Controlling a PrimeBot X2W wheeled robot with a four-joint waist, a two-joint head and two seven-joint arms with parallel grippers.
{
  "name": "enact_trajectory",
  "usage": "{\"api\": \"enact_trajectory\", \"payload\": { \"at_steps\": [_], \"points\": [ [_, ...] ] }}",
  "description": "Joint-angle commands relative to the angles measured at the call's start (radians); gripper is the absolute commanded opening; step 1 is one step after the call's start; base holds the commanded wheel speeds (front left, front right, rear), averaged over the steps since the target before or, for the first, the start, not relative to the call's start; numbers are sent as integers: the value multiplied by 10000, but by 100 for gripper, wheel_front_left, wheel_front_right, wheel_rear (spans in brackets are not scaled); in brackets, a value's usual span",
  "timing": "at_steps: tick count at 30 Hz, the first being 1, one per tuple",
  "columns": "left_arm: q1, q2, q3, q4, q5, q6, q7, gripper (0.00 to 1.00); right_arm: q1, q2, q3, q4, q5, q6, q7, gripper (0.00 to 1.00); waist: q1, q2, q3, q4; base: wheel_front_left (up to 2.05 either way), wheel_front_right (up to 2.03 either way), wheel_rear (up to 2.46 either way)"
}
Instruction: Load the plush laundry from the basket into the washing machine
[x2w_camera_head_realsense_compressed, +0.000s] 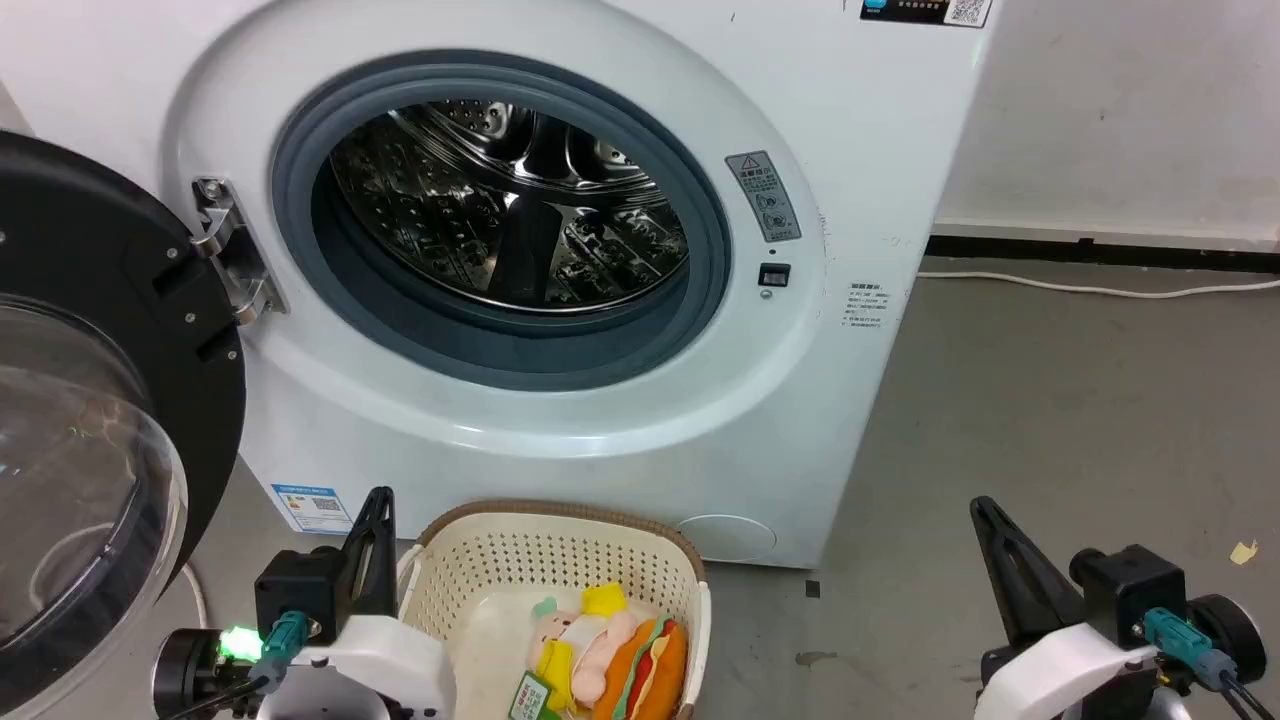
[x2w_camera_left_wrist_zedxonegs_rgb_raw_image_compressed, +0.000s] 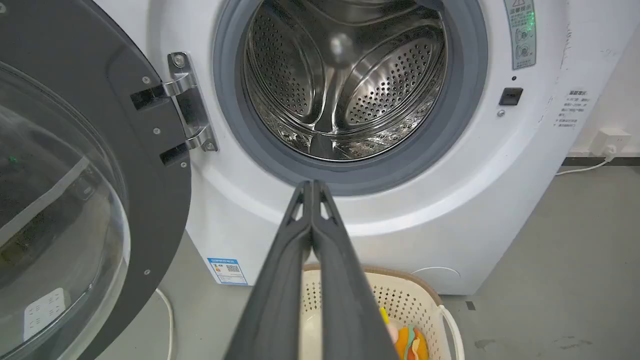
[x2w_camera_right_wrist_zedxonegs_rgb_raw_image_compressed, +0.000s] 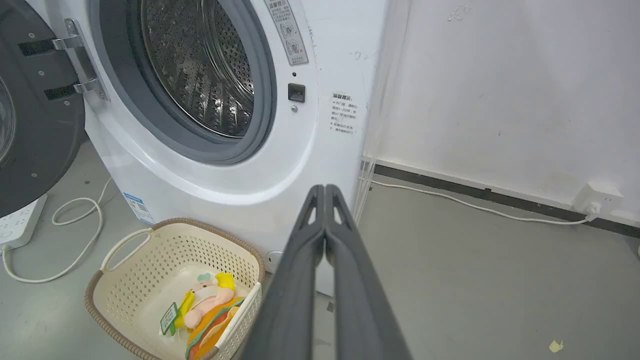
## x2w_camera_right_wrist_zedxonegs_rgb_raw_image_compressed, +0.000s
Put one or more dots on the colourful plush burger toy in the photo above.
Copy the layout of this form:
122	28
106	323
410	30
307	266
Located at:
212	315

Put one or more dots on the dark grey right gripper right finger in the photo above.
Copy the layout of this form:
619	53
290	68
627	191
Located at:
362	305

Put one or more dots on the small yellow paper scrap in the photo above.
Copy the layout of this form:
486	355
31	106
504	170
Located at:
555	345

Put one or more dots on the dark round washing machine door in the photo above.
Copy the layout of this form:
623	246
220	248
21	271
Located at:
35	100

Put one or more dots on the green-bordered printed label tag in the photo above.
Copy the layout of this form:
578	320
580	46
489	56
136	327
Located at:
169	318

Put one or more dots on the white power strip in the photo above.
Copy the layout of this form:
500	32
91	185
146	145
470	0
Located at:
17	222

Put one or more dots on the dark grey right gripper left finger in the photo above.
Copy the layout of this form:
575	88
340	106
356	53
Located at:
290	300

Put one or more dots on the white wall socket box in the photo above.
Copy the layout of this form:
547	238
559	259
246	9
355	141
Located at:
597	198

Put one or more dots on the white front-load washing machine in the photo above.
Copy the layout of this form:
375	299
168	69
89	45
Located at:
230	100

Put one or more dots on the cream perforated laundry basket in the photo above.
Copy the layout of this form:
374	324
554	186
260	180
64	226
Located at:
150	270

